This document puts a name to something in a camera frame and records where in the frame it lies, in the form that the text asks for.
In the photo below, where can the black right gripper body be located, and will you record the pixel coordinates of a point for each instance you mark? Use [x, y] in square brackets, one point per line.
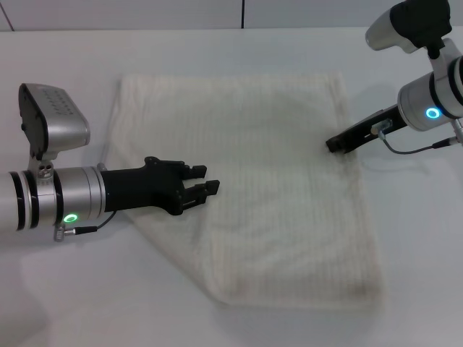
[376, 126]

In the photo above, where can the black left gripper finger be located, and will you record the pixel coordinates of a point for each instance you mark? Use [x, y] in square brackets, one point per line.
[206, 189]
[197, 170]

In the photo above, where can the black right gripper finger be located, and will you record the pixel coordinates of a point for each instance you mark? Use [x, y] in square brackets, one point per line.
[334, 140]
[340, 150]

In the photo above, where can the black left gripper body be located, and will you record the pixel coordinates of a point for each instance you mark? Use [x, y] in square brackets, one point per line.
[144, 188]

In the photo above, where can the white ribbed towel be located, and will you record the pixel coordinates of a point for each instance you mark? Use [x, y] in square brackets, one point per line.
[275, 188]

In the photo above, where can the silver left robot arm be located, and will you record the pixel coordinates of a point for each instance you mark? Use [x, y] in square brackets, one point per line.
[43, 199]

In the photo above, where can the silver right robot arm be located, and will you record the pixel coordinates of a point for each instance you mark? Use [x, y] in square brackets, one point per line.
[434, 97]

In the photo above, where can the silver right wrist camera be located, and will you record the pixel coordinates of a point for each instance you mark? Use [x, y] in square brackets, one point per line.
[408, 21]

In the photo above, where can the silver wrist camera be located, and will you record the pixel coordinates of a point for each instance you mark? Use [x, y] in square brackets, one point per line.
[408, 21]
[50, 119]

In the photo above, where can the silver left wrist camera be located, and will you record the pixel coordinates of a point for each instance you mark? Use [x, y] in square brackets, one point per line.
[50, 119]

